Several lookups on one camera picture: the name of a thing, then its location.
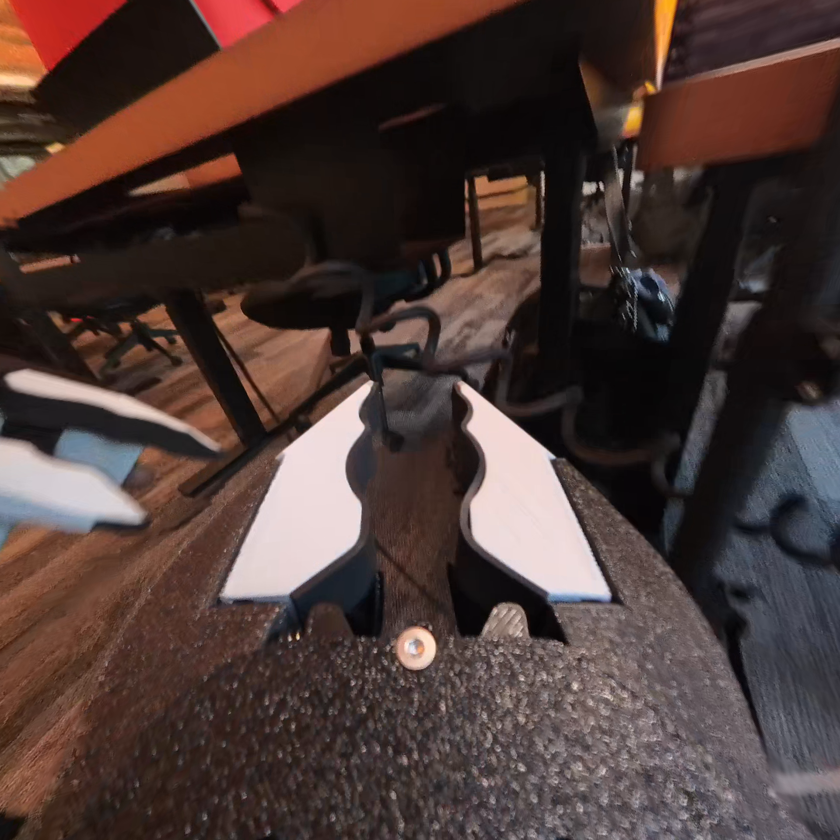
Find desk with wooden edge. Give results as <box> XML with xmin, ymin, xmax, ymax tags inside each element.
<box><xmin>0</xmin><ymin>0</ymin><xmax>677</xmax><ymax>460</ymax></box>

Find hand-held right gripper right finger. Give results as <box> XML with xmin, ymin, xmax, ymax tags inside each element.
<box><xmin>448</xmin><ymin>381</ymin><xmax>614</xmax><ymax>603</ymax></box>

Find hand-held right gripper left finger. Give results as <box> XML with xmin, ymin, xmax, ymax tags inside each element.
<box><xmin>220</xmin><ymin>381</ymin><xmax>383</xmax><ymax>605</ymax></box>

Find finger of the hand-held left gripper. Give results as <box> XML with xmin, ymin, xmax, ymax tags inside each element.
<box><xmin>0</xmin><ymin>367</ymin><xmax>224</xmax><ymax>460</ymax></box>
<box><xmin>0</xmin><ymin>438</ymin><xmax>148</xmax><ymax>532</ymax></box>

